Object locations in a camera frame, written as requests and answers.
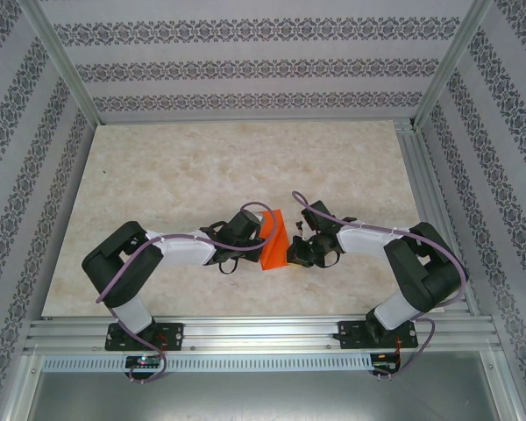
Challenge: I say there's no orange paper sheet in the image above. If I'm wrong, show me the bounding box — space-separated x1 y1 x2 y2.
259 209 290 272

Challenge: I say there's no black right gripper cable loop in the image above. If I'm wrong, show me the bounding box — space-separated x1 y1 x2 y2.
318 245 342 268

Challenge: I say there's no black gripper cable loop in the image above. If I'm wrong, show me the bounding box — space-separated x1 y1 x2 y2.
217 256 242 276
318 245 342 268

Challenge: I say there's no black left gripper cable loop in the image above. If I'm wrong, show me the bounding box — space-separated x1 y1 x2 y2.
217 256 242 276

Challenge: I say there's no long aluminium mounting rail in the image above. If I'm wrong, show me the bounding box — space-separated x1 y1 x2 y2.
24 313 503 354

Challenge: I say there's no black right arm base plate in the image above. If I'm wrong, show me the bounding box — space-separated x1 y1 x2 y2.
338 319 418 351

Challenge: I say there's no slotted grey cable duct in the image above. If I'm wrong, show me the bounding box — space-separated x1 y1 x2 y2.
41 353 373 374

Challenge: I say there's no aluminium side rail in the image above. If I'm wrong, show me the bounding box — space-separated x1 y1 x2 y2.
394 120 481 317

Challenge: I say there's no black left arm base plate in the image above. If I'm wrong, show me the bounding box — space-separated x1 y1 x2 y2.
104 322 184 352

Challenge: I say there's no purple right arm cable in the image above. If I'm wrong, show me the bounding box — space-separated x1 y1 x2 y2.
292 190 469 382

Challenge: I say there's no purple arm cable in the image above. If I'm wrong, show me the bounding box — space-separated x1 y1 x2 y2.
292 190 469 382
95 200 275 385

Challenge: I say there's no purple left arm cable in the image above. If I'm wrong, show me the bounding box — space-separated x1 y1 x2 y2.
95 200 275 385

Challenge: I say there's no aluminium frame post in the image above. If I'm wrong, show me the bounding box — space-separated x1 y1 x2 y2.
19 0 104 126
411 0 494 128

